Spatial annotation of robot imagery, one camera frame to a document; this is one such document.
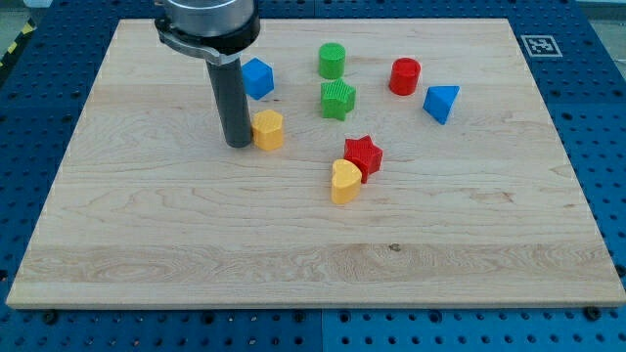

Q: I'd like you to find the yellow hexagon block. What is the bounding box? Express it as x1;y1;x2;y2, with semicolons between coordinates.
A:
252;110;284;151

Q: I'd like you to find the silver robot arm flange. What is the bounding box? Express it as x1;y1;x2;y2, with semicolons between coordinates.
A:
155;0;260;66

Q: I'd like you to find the red star block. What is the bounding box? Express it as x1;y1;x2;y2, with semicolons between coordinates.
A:
343;135;383;184

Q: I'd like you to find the green star block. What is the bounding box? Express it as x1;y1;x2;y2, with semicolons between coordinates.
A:
321;78;356;121

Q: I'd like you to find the yellow heart block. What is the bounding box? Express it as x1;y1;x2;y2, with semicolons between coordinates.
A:
331;158;362;204

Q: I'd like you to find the light wooden board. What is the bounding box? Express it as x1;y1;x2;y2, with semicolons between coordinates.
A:
7;19;625;310

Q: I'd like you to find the blue cube block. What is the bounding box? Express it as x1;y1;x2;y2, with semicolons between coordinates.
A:
243;58;274;100

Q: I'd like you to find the green cylinder block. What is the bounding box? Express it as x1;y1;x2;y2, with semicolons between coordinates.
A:
318;42;346;79

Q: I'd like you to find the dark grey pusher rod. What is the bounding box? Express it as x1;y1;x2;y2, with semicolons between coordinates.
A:
206;59;252;149

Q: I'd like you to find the red cylinder block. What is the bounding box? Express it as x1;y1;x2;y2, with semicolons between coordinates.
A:
388;58;422;96

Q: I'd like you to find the blue triangle block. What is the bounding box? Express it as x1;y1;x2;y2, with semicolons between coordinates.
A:
423;85;461;125

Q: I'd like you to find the white fiducial marker tag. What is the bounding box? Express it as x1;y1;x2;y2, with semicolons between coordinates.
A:
520;34;562;58

